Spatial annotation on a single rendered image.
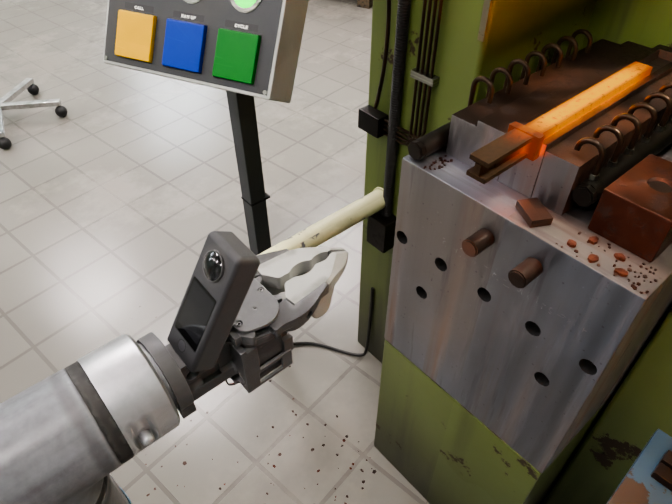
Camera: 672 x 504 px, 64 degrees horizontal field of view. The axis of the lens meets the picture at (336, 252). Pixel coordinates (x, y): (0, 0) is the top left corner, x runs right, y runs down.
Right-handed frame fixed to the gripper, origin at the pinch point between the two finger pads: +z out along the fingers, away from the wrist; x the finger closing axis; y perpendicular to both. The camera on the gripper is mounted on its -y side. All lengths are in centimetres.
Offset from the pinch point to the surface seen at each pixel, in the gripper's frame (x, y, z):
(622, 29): -12, 2, 81
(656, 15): -7, -2, 81
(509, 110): -6.7, 1.0, 38.5
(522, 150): 0.6, 1.0, 31.2
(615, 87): 1, -1, 53
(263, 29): -41.5, -4.7, 21.1
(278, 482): -25, 100, 2
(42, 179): -198, 100, 3
